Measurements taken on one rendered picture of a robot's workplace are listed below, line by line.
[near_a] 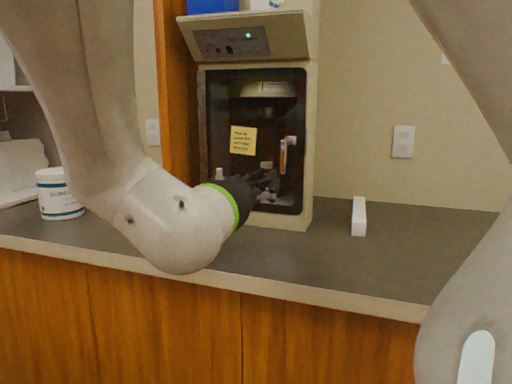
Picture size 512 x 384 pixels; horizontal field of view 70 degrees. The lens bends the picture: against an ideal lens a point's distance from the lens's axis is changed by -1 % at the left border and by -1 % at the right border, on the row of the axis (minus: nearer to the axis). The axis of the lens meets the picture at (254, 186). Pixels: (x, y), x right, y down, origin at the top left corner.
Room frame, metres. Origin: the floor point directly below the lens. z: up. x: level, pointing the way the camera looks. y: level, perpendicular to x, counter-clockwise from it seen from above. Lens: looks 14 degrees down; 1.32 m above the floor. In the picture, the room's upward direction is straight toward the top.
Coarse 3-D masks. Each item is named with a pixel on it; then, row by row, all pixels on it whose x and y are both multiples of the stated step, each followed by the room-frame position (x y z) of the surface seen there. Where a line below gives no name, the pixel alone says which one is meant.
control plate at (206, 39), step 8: (192, 32) 0.99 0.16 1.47; (200, 32) 0.98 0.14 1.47; (208, 32) 0.97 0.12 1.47; (216, 32) 0.97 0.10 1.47; (224, 32) 0.96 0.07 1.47; (232, 32) 0.96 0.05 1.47; (240, 32) 0.95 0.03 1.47; (248, 32) 0.94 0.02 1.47; (256, 32) 0.94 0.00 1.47; (264, 32) 0.93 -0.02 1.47; (200, 40) 1.00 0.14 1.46; (208, 40) 0.99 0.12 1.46; (216, 40) 0.98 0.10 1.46; (224, 40) 0.98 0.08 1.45; (232, 40) 0.97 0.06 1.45; (240, 40) 0.97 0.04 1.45; (248, 40) 0.96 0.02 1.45; (256, 40) 0.95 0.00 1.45; (264, 40) 0.95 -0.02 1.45; (200, 48) 1.02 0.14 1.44; (208, 48) 1.01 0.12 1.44; (224, 48) 1.00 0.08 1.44; (232, 48) 0.99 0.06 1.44; (264, 48) 0.97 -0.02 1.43; (208, 56) 1.03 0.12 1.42; (216, 56) 1.02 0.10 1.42; (224, 56) 1.02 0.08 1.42; (232, 56) 1.01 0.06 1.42; (240, 56) 1.00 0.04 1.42; (248, 56) 1.00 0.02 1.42
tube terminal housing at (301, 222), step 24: (240, 0) 1.04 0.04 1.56; (288, 0) 1.00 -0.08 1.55; (312, 0) 0.98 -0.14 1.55; (312, 24) 0.98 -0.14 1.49; (312, 48) 0.99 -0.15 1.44; (312, 72) 1.00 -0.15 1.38; (312, 96) 1.01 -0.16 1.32; (312, 120) 1.03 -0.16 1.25; (312, 144) 1.04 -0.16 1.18; (312, 168) 1.05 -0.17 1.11; (312, 192) 1.07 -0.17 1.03; (264, 216) 1.02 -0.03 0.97; (288, 216) 0.99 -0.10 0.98; (312, 216) 1.08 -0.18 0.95
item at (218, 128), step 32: (224, 96) 1.04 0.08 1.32; (256, 96) 1.01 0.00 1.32; (288, 96) 0.98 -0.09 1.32; (224, 128) 1.04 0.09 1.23; (256, 128) 1.01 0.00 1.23; (288, 128) 0.98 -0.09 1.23; (224, 160) 1.05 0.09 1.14; (256, 160) 1.01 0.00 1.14; (288, 160) 0.98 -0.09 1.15; (288, 192) 0.98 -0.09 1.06
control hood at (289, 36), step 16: (192, 16) 0.96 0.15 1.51; (208, 16) 0.94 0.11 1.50; (224, 16) 0.93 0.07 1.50; (240, 16) 0.92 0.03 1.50; (256, 16) 0.91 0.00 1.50; (272, 16) 0.90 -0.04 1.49; (288, 16) 0.89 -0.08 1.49; (304, 16) 0.89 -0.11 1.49; (272, 32) 0.93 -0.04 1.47; (288, 32) 0.92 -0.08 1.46; (304, 32) 0.91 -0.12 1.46; (192, 48) 1.03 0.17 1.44; (272, 48) 0.96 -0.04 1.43; (288, 48) 0.95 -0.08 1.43; (304, 48) 0.94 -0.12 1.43
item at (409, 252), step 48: (0, 240) 0.96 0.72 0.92; (48, 240) 0.92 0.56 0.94; (96, 240) 0.92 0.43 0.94; (240, 240) 0.92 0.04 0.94; (288, 240) 0.92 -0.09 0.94; (336, 240) 0.92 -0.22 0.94; (384, 240) 0.92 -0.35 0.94; (432, 240) 0.92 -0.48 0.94; (480, 240) 0.92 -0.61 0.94; (240, 288) 0.72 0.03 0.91; (288, 288) 0.69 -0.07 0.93; (336, 288) 0.67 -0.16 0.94; (384, 288) 0.66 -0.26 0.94; (432, 288) 0.66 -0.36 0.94
